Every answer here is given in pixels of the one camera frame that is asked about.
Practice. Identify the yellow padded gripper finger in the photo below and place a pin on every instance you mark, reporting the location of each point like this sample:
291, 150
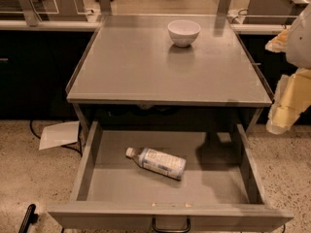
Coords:
278, 43
292, 98

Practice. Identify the blue plastic water bottle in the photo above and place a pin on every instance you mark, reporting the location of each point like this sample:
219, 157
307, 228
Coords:
159, 162

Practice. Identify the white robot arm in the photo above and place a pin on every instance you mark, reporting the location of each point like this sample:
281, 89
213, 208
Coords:
298, 52

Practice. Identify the grey open top drawer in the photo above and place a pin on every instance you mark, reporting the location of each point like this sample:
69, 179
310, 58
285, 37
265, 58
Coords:
220, 190

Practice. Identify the grey metal counter cabinet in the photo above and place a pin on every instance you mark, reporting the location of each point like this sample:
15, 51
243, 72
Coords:
132, 60

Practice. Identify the white ceramic bowl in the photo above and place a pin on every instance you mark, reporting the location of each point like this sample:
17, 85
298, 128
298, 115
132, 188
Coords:
183, 32

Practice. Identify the white paper sheet on floor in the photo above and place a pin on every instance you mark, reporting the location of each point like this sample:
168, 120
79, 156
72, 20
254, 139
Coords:
58, 135

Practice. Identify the black object bottom left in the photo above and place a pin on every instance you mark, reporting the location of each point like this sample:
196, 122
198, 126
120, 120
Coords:
29, 218

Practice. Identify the right grey metal post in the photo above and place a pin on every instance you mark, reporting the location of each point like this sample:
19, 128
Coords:
223, 7

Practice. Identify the black drawer handle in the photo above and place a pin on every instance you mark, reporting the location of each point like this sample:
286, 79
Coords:
171, 224

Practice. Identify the left grey metal post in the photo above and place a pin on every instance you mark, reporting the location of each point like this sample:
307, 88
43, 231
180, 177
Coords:
29, 12

